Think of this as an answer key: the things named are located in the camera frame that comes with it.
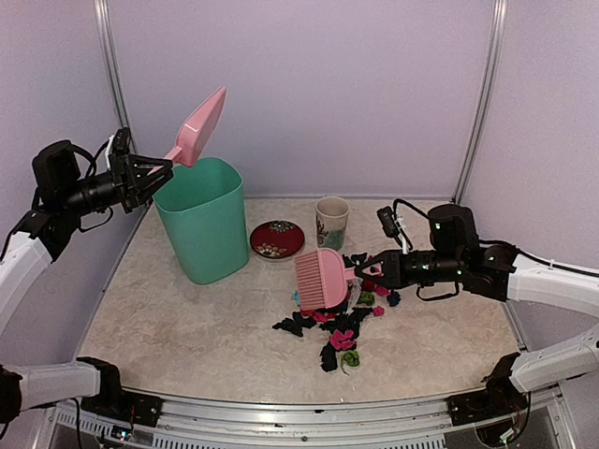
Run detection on mint green waste bin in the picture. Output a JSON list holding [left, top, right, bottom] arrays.
[[153, 157, 249, 284]]

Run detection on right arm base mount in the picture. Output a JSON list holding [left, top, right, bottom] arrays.
[[446, 353, 530, 426]]

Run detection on green paper scrap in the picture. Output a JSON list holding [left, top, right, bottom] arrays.
[[340, 350, 360, 375]]

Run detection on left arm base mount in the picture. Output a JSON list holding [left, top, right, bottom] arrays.
[[76, 356, 163, 427]]

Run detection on pink dustpan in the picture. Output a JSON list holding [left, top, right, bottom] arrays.
[[165, 87, 226, 168]]

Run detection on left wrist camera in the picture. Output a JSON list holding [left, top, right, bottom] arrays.
[[104, 127, 131, 171]]

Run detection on left aluminium corner post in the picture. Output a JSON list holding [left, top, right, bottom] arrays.
[[92, 0, 153, 207]]

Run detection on red floral round plate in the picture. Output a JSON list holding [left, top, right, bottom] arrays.
[[249, 220, 305, 260]]

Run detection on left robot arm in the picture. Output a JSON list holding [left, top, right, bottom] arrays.
[[1, 140, 173, 425]]

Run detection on aluminium corner post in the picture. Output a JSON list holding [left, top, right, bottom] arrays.
[[451, 0, 508, 204], [92, 0, 153, 207]]

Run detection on pink hand brush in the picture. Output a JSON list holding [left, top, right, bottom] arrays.
[[294, 248, 358, 311]]

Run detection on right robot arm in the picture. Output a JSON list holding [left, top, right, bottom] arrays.
[[354, 204, 598, 415]]

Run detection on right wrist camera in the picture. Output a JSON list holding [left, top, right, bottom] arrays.
[[376, 206, 414, 254]]

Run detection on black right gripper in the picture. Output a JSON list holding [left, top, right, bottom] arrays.
[[355, 249, 465, 291]]

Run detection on aluminium front rail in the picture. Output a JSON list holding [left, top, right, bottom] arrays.
[[41, 373, 567, 449]]

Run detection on beige printed cup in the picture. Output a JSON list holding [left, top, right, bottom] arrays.
[[314, 196, 351, 251]]

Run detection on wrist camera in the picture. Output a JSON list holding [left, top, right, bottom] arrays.
[[104, 127, 131, 171], [376, 206, 414, 254]]

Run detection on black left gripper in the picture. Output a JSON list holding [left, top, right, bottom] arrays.
[[60, 151, 172, 217]]

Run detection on right aluminium corner post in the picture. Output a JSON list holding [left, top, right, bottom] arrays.
[[451, 0, 508, 204]]

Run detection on pile of paper scraps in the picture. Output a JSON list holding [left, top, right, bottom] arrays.
[[272, 280, 402, 372]]

